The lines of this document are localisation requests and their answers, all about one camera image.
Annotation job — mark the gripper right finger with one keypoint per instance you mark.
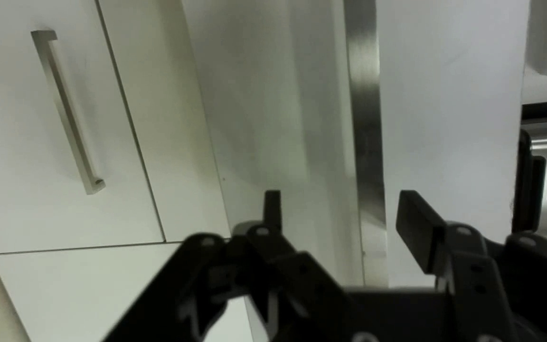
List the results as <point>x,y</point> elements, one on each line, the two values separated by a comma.
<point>473,275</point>

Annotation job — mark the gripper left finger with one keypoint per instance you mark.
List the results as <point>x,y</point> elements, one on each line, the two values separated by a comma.
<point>273,266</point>

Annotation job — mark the white narrow drawer front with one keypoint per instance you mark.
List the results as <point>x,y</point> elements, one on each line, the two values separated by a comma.
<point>169,142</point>

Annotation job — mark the white kitchen unit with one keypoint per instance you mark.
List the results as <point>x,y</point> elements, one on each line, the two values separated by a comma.
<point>169,118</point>

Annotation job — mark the white wide drawer front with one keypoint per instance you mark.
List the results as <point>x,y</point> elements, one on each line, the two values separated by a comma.
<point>79,289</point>

